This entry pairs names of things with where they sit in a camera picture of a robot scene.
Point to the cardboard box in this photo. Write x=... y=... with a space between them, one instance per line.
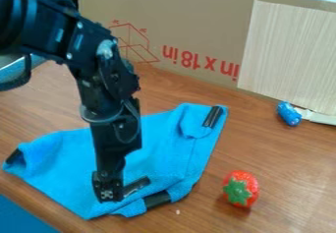
x=192 y=24

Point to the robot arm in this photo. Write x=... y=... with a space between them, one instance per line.
x=52 y=30

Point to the blue cloth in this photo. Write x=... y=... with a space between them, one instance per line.
x=175 y=151

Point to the red toy strawberry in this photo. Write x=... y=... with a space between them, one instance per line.
x=240 y=189

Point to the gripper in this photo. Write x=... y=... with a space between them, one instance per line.
x=116 y=138

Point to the blue toy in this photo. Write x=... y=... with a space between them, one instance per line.
x=289 y=113

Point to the light wooden board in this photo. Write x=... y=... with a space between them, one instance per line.
x=291 y=55

